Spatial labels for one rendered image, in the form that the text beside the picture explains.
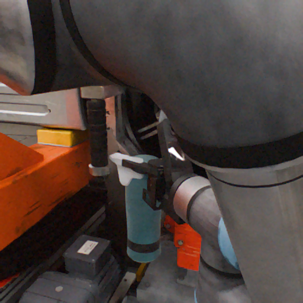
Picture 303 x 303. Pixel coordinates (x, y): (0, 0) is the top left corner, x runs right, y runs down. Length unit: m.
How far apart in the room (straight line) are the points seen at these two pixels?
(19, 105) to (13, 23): 0.94
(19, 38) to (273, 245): 0.19
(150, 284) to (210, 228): 0.75
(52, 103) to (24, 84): 0.82
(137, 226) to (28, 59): 0.60
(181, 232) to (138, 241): 0.15
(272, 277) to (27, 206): 0.74
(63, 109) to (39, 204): 0.30
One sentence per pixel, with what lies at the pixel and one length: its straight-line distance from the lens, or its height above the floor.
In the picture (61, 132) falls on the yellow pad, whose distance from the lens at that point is 1.05.
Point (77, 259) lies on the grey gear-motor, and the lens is 0.94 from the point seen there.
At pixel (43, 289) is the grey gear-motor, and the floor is 0.40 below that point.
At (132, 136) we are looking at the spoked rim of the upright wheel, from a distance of 0.91.
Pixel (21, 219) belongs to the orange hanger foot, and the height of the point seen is 0.57.
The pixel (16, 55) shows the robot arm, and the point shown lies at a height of 0.98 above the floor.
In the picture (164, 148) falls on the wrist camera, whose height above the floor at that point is 0.83.
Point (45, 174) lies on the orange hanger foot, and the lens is 0.93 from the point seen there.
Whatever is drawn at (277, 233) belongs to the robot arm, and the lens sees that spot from 0.20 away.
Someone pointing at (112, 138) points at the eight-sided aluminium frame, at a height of 0.76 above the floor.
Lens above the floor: 0.99
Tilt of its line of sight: 18 degrees down
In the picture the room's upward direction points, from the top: straight up
